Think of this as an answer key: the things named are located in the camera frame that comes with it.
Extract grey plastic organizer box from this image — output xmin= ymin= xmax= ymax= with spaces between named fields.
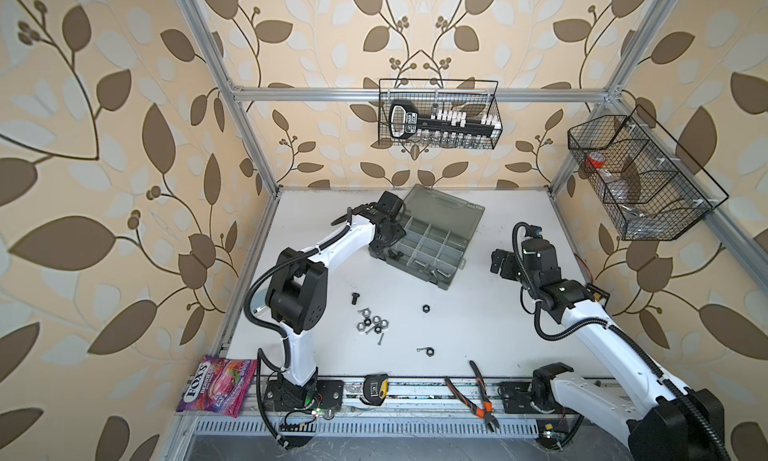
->
xmin=369 ymin=184 xmax=485 ymax=290

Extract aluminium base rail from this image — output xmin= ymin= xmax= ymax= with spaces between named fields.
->
xmin=181 ymin=376 xmax=578 ymax=439

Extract black wire basket back wall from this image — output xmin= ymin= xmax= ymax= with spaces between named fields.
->
xmin=378 ymin=77 xmax=503 ymax=150

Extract black wire basket right wall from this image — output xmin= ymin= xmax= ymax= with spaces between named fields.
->
xmin=567 ymin=105 xmax=729 ymax=241

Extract pile of silver nuts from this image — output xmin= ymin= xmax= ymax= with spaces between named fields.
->
xmin=356 ymin=308 xmax=390 ymax=345

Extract silver hex nut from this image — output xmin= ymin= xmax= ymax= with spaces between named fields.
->
xmin=416 ymin=347 xmax=435 ymax=357

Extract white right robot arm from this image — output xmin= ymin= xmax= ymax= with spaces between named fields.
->
xmin=491 ymin=222 xmax=730 ymax=460

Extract orange handled pliers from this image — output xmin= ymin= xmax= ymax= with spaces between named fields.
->
xmin=443 ymin=360 xmax=500 ymax=433

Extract black wire basket wall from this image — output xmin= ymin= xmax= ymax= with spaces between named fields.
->
xmin=378 ymin=77 xmax=503 ymax=150
xmin=567 ymin=105 xmax=729 ymax=241

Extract socket set on rail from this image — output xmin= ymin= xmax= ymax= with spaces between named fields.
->
xmin=385 ymin=100 xmax=502 ymax=142

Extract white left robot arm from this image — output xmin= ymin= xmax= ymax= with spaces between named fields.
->
xmin=243 ymin=191 xmax=406 ymax=407

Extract yellow black tape measure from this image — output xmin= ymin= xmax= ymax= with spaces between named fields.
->
xmin=361 ymin=373 xmax=389 ymax=407

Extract pink candy bag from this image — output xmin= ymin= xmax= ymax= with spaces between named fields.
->
xmin=176 ymin=356 xmax=257 ymax=418

